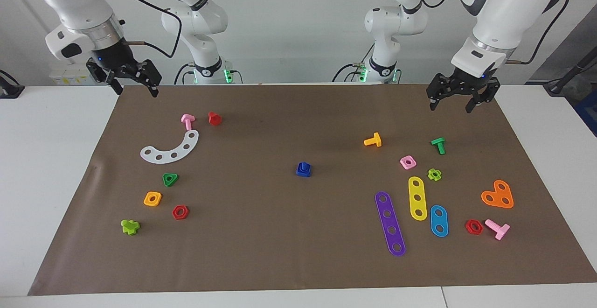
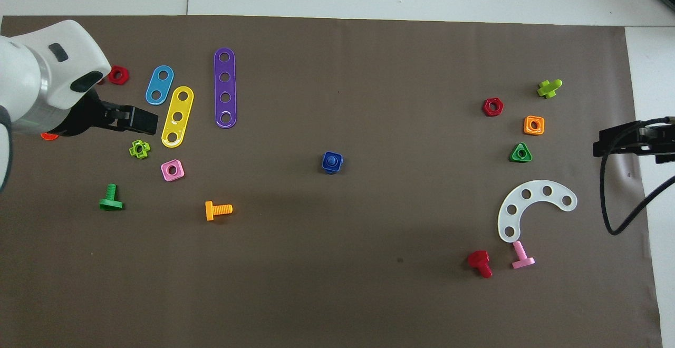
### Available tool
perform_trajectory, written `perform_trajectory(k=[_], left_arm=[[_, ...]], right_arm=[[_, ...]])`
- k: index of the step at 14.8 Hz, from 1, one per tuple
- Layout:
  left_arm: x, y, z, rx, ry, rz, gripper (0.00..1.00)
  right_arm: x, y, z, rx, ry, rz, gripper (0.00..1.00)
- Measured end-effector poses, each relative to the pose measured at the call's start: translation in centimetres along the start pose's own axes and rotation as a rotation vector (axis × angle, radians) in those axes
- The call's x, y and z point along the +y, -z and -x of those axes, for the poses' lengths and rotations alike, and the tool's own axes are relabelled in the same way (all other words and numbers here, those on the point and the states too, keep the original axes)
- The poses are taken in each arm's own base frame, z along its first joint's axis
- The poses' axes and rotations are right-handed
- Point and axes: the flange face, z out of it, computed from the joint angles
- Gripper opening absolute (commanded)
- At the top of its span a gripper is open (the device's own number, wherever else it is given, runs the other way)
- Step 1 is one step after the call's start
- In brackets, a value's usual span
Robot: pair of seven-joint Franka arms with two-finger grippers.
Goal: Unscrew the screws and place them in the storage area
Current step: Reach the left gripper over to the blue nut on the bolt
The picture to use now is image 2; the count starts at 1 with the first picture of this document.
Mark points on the lime flower nut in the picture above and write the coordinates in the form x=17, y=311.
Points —
x=133, y=151

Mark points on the red hex nut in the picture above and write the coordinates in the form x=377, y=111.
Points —
x=486, y=110
x=125, y=78

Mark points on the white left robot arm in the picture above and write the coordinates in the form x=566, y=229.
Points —
x=31, y=74

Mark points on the white curved five-hole plate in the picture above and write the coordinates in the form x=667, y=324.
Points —
x=537, y=190

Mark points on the brown table mat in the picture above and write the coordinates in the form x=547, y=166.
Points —
x=337, y=263

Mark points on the blue square nut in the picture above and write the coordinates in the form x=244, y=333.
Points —
x=339, y=157

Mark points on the lime cross-head bolt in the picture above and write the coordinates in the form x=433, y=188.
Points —
x=549, y=88

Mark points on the pink plastic bolt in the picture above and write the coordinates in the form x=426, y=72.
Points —
x=522, y=257

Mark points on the green triangle nut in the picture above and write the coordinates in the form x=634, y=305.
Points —
x=514, y=157

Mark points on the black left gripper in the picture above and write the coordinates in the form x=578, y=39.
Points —
x=87, y=116

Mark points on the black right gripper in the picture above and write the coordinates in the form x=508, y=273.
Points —
x=656, y=134

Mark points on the purple four-hole strip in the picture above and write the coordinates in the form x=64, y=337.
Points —
x=225, y=88

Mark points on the blue two-hole strip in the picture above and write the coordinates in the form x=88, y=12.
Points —
x=160, y=85

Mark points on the yellow three-hole strip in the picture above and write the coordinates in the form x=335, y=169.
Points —
x=177, y=108

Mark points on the orange heart plate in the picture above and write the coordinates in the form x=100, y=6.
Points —
x=49, y=136

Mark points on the orange plastic bolt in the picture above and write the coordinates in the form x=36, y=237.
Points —
x=217, y=210

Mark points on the red plastic bolt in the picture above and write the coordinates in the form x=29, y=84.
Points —
x=480, y=262

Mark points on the pink square nut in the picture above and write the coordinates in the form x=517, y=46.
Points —
x=166, y=175

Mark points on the green plastic bolt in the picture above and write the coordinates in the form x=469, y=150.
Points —
x=111, y=201

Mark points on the orange square nut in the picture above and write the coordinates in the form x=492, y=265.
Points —
x=527, y=131

